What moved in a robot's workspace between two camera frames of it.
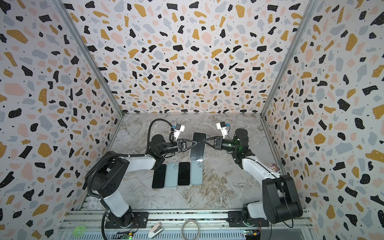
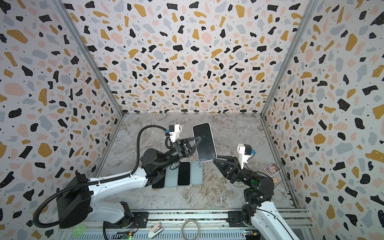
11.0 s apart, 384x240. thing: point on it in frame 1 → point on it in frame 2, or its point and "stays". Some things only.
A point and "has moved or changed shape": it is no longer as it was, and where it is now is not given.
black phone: (184, 173) stays
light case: (197, 172) stays
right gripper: (218, 142) → (231, 167)
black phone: (197, 153) has moved or changed shape
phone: (159, 176) stays
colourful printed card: (274, 167) stays
